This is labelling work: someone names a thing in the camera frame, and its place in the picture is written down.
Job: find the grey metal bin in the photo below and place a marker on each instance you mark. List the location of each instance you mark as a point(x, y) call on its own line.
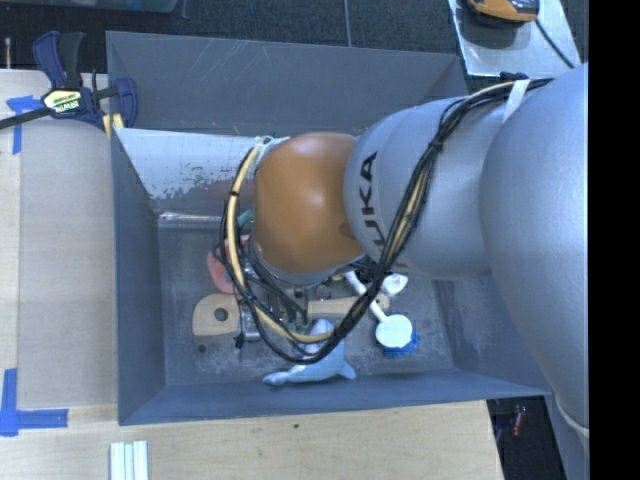
point(140, 293)

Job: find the pale wood paddle with hole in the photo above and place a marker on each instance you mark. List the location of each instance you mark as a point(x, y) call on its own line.
point(210, 316)

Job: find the white brush with blue bristles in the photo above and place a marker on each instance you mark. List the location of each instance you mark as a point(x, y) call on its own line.
point(394, 330)

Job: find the pale wood flat board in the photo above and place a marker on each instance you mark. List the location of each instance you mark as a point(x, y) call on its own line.
point(65, 268)

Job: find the pink soft toy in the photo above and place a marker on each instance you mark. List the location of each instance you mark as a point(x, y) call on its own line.
point(219, 268)

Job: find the blue-grey toy shark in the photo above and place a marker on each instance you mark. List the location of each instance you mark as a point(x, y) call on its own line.
point(322, 368)

